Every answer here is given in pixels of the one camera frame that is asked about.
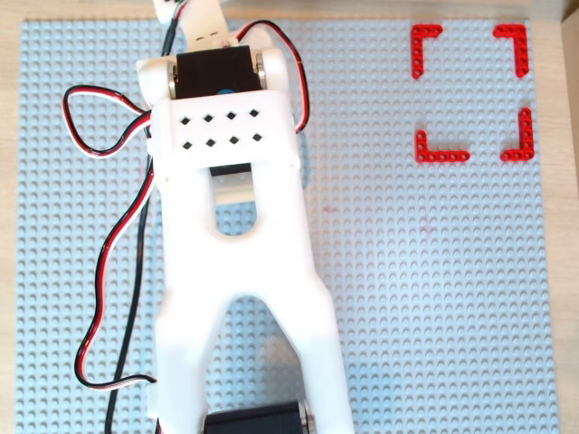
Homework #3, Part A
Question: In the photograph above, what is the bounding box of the grey studded Lego baseplate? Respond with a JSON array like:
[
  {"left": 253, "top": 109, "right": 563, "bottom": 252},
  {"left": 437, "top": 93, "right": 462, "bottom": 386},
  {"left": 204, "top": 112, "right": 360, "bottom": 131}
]
[{"left": 13, "top": 18, "right": 561, "bottom": 434}]

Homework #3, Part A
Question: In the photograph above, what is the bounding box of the red L-shaped Lego beam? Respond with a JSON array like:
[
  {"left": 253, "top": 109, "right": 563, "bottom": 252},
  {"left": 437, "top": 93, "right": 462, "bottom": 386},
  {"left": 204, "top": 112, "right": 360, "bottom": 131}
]
[
  {"left": 414, "top": 129, "right": 471, "bottom": 164},
  {"left": 492, "top": 24, "right": 530, "bottom": 80},
  {"left": 410, "top": 24, "right": 444, "bottom": 81},
  {"left": 499, "top": 107, "right": 535, "bottom": 163}
]

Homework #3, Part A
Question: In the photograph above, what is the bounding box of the red white black servo cable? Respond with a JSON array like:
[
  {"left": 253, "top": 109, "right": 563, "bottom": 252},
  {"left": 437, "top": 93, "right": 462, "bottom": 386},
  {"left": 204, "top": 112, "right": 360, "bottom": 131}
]
[
  {"left": 62, "top": 85, "right": 159, "bottom": 391},
  {"left": 223, "top": 20, "right": 311, "bottom": 135}
]

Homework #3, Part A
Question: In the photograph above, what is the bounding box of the thin black cable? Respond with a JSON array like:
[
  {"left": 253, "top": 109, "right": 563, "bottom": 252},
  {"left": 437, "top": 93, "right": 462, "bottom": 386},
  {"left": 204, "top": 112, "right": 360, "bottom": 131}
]
[{"left": 103, "top": 0, "right": 189, "bottom": 434}]

